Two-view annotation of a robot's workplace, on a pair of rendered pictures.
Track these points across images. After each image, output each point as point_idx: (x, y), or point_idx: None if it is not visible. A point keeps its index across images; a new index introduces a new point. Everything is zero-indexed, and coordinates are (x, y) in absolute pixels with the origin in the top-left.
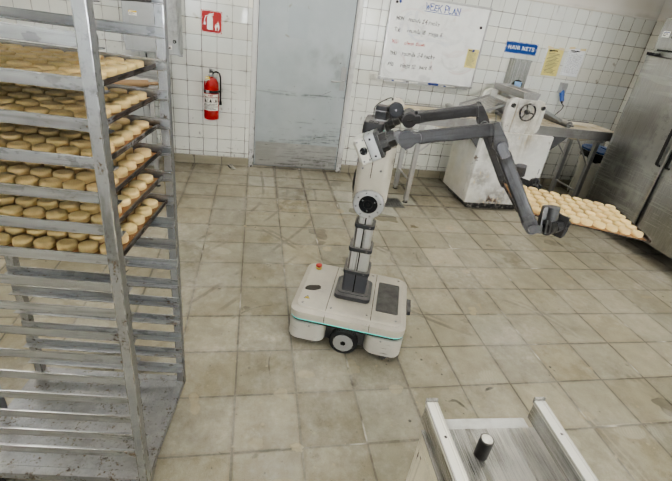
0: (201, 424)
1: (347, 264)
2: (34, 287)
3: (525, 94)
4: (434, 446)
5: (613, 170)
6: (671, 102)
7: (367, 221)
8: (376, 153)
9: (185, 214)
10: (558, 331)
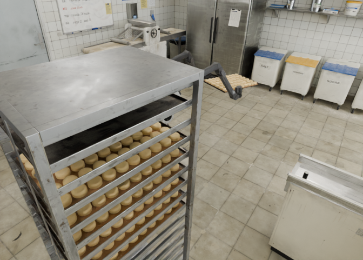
0: (164, 257)
1: None
2: None
3: (150, 24)
4: (298, 184)
5: (192, 48)
6: (206, 14)
7: (165, 124)
8: (177, 94)
9: (4, 177)
10: (223, 126)
